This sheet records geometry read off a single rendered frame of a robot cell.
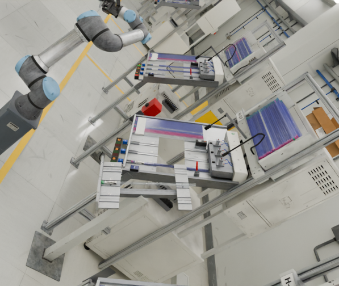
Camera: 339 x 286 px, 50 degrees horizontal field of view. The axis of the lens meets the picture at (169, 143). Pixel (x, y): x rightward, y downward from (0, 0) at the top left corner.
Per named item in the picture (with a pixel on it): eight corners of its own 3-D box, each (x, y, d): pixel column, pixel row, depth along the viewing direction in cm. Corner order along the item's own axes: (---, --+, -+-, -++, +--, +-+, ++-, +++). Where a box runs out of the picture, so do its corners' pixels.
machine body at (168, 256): (78, 248, 254) (144, 208, 231) (97, 184, 312) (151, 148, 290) (139, 293, 280) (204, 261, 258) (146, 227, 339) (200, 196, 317)
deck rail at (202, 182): (121, 177, 218) (122, 169, 215) (122, 175, 220) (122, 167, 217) (237, 191, 222) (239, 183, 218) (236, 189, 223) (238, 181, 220)
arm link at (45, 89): (38, 110, 193) (55, 96, 188) (22, 89, 191) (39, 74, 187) (50, 105, 204) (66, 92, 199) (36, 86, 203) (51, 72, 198)
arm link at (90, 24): (25, 89, 189) (109, 28, 187) (7, 66, 188) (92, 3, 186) (33, 90, 201) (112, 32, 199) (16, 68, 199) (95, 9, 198)
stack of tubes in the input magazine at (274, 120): (258, 159, 212) (300, 135, 203) (245, 117, 255) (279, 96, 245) (269, 172, 218) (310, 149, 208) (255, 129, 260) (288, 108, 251)
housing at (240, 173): (229, 189, 224) (234, 171, 216) (222, 146, 265) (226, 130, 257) (242, 191, 224) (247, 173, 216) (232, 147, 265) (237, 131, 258)
